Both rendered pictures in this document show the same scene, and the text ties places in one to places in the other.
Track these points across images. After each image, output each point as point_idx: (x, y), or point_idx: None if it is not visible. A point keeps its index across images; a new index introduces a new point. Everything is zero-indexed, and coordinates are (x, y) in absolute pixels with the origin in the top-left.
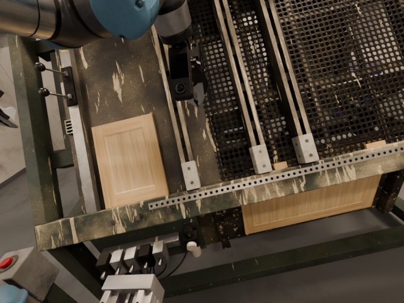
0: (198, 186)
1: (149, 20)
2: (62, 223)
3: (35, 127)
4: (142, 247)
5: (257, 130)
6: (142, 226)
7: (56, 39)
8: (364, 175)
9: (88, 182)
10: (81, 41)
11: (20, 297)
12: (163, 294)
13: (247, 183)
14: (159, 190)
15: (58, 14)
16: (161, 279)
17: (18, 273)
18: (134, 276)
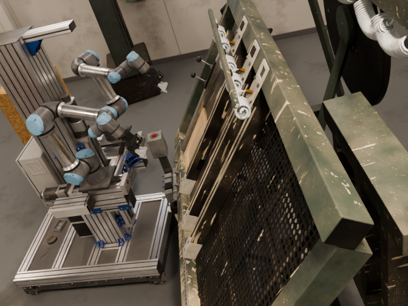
0: (180, 190)
1: (94, 138)
2: (178, 138)
3: (201, 81)
4: (169, 184)
5: (192, 204)
6: (176, 177)
7: None
8: (181, 298)
9: (187, 133)
10: None
11: (88, 156)
12: (125, 193)
13: (181, 220)
14: None
15: None
16: (169, 206)
17: (150, 142)
18: (124, 180)
